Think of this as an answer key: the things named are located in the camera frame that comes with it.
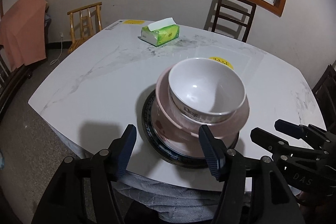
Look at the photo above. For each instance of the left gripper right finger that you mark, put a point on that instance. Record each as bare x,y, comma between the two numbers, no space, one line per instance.
218,157

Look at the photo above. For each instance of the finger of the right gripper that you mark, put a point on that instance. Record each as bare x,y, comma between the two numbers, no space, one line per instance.
270,142
294,128

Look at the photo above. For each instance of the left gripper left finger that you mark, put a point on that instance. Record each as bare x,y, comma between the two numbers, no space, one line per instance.
120,152

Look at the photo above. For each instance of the large blue floral plate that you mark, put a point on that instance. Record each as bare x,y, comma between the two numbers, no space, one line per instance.
184,151

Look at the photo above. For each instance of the pink bowl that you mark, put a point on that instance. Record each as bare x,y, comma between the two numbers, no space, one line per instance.
188,120

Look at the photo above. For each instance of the white bowl blue base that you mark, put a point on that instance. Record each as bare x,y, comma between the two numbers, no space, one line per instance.
207,86

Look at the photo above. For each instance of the white plate pink flowers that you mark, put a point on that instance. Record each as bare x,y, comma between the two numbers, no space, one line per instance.
159,122

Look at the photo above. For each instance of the yellow warning sticker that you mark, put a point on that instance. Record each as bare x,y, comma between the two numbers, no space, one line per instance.
222,61

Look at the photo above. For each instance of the green tissue box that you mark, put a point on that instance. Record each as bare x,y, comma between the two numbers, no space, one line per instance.
160,32

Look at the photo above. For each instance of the bamboo chair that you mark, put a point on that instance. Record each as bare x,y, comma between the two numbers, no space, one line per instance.
90,24

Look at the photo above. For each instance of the dark wooden chair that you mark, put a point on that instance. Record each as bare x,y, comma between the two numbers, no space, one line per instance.
245,21

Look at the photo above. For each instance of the pink cloth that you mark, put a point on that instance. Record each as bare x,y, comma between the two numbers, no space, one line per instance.
23,33

